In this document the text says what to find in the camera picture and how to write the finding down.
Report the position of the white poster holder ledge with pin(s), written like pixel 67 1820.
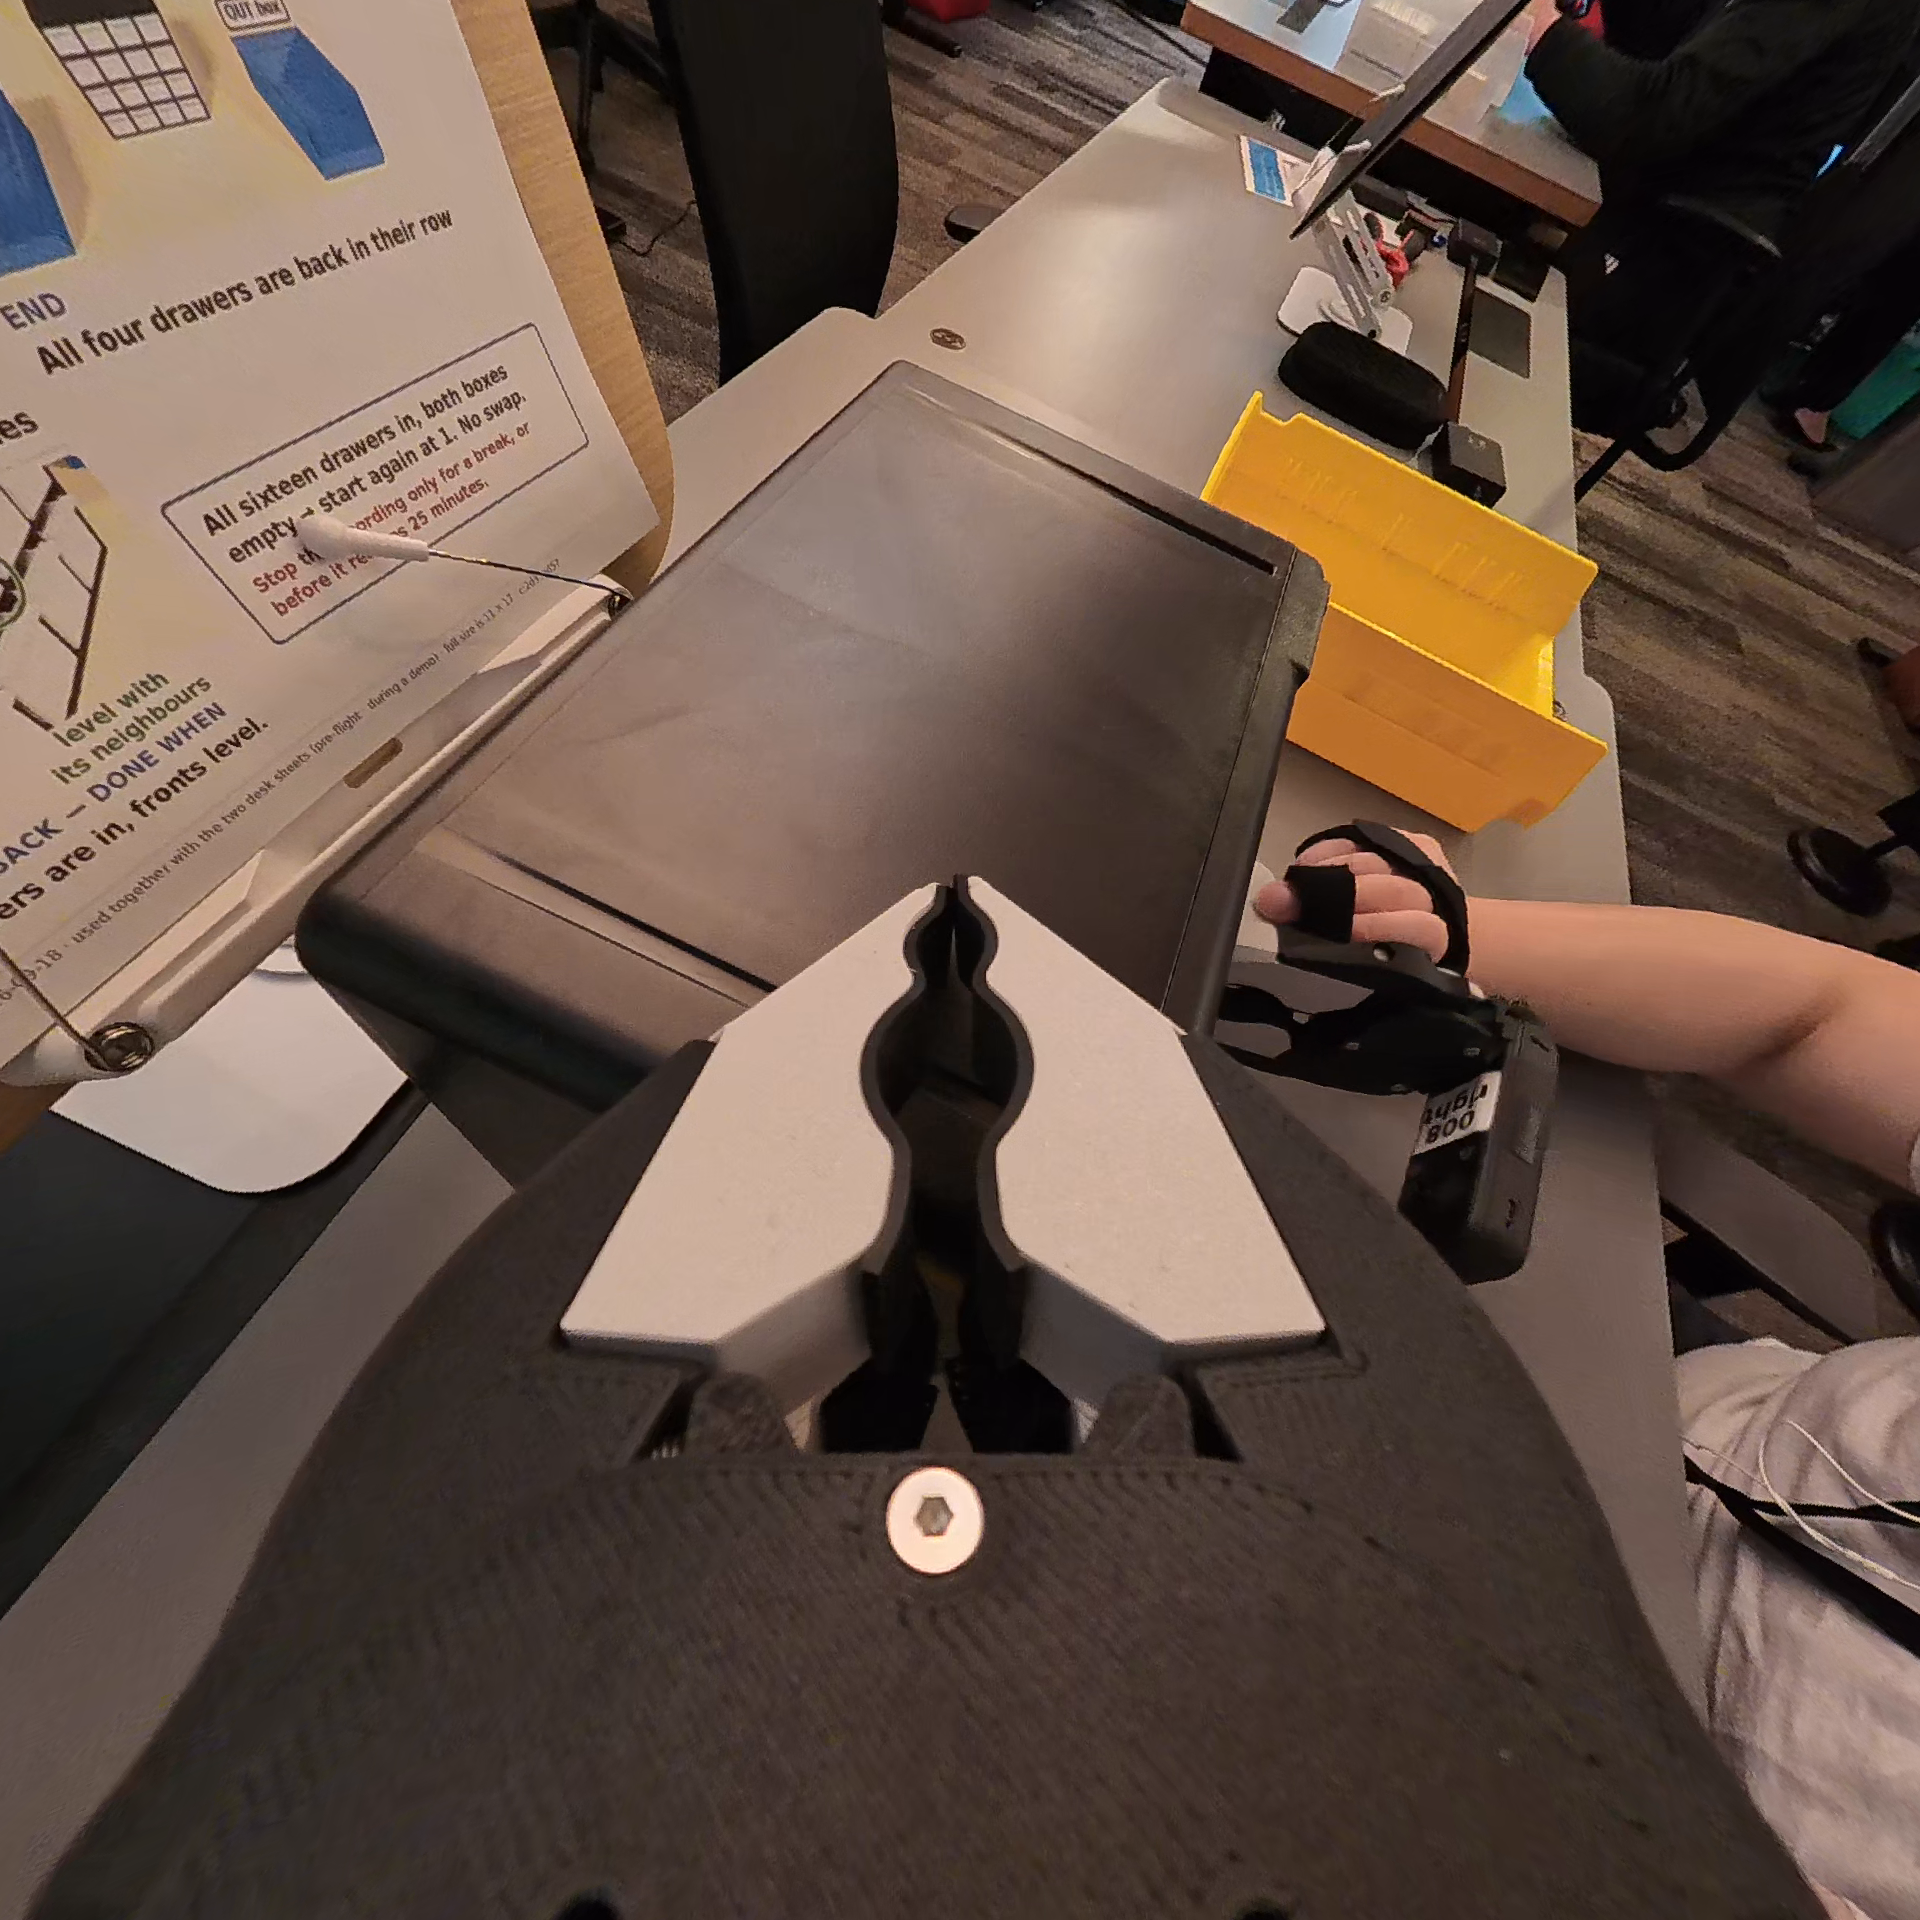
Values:
pixel 421 721

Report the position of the black armchair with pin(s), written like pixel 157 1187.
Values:
pixel 1682 315

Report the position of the black panel on stand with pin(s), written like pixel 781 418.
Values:
pixel 1425 105

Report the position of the black office chair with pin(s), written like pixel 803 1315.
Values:
pixel 781 149

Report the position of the blue and white card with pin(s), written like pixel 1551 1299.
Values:
pixel 1277 165

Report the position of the wooden poster board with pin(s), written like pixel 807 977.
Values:
pixel 556 149

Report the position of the printed instruction poster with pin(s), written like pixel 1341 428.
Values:
pixel 301 300

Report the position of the white base sheet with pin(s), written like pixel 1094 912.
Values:
pixel 225 1096

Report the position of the person's right hand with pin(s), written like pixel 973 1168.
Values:
pixel 1388 901

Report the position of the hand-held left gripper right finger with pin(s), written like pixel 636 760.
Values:
pixel 1156 1200

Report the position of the black drawer cabinet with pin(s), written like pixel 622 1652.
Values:
pixel 902 674

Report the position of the person's right forearm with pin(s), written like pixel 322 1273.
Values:
pixel 1695 984

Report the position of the black oval case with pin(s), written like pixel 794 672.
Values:
pixel 1365 381

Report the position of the yellow plastic bin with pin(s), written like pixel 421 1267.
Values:
pixel 1441 628

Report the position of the wooden desk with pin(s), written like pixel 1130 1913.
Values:
pixel 1319 59

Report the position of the white tablet stand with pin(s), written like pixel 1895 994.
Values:
pixel 1343 284

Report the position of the small black box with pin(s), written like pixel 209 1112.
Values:
pixel 1470 461

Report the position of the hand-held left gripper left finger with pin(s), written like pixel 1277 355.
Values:
pixel 735 1200

